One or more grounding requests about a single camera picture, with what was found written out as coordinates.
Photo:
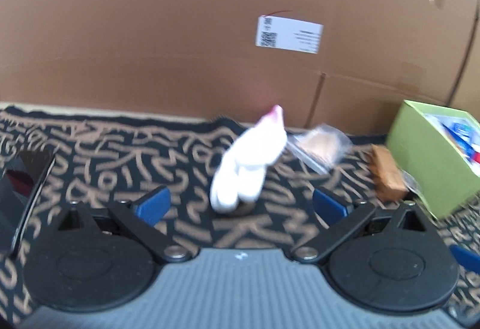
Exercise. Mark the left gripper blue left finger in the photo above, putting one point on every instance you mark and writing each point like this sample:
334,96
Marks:
153,206

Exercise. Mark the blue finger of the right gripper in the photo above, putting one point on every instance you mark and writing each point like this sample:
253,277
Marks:
468,259

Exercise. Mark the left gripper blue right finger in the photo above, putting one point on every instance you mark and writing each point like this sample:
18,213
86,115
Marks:
329,206

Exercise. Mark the copper cosmetic box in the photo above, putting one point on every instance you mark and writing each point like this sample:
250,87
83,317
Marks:
388,180

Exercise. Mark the black tape roll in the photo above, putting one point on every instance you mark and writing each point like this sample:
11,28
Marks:
411,183

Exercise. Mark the white glove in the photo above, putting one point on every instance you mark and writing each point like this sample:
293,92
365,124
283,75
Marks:
239,179

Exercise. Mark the blue medicine box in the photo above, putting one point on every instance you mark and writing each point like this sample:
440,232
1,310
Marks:
461,127

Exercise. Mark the red tape roll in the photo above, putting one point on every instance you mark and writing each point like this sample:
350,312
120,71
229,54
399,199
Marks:
473,155

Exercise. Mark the clear bag of sticks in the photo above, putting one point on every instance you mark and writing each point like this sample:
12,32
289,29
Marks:
320,148

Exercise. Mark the patterned black tan blanket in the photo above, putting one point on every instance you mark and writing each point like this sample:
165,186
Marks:
87,261

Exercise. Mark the green cardboard box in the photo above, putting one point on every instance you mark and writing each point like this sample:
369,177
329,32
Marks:
421,147

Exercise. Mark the black smartphone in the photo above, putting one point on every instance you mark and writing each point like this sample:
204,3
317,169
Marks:
21,184

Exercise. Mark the large brown cardboard sheet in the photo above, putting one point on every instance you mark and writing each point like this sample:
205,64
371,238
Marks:
198,58

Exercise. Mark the white shipping label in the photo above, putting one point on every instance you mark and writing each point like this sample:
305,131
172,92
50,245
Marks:
288,34

